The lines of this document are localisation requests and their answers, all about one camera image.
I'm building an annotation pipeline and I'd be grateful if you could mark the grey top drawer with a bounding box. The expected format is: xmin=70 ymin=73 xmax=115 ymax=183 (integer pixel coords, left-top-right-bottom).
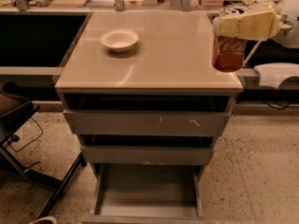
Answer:
xmin=64 ymin=109 xmax=230 ymax=136

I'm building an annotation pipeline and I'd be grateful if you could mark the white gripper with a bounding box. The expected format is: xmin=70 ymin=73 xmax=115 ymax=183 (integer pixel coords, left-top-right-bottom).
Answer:
xmin=213 ymin=2 xmax=294 ymax=41

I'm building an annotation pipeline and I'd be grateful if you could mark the grey open bottom drawer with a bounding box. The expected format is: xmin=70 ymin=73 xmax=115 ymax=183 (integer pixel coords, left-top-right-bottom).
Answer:
xmin=81 ymin=164 xmax=212 ymax=224

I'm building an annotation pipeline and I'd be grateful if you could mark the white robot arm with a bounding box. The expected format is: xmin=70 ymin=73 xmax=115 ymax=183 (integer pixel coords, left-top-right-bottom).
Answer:
xmin=213 ymin=0 xmax=299 ymax=49

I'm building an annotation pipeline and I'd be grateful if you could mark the white paper bowl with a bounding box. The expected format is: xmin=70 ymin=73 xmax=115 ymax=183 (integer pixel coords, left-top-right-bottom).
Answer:
xmin=100 ymin=29 xmax=138 ymax=53

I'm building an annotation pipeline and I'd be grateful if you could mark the white plastic cover part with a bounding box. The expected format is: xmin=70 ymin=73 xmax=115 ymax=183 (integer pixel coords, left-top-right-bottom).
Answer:
xmin=254 ymin=63 xmax=299 ymax=89

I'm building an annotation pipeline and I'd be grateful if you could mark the black white sneaker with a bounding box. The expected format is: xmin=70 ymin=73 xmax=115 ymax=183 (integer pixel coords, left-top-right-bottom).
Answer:
xmin=29 ymin=217 xmax=57 ymax=224

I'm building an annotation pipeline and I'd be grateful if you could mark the red coke can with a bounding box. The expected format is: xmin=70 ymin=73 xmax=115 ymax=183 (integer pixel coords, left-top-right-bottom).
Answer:
xmin=212 ymin=5 xmax=249 ymax=73

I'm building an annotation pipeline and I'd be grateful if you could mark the white stick with black tip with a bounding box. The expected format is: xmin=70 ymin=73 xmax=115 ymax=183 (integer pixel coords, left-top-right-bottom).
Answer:
xmin=243 ymin=41 xmax=262 ymax=66

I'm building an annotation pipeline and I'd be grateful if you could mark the black floor cable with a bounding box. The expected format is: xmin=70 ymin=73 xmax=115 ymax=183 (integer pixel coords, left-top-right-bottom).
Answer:
xmin=7 ymin=117 xmax=45 ymax=153

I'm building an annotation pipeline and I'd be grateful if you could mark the grey drawer cabinet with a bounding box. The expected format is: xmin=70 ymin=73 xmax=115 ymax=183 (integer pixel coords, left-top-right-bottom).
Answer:
xmin=54 ymin=10 xmax=245 ymax=224

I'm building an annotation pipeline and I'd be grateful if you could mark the grey middle drawer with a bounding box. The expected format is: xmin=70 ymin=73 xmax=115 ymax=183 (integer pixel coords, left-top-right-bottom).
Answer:
xmin=81 ymin=146 xmax=213 ymax=165

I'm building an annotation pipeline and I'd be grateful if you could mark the black office chair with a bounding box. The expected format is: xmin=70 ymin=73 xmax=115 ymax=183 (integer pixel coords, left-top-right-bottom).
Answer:
xmin=0 ymin=80 xmax=88 ymax=219

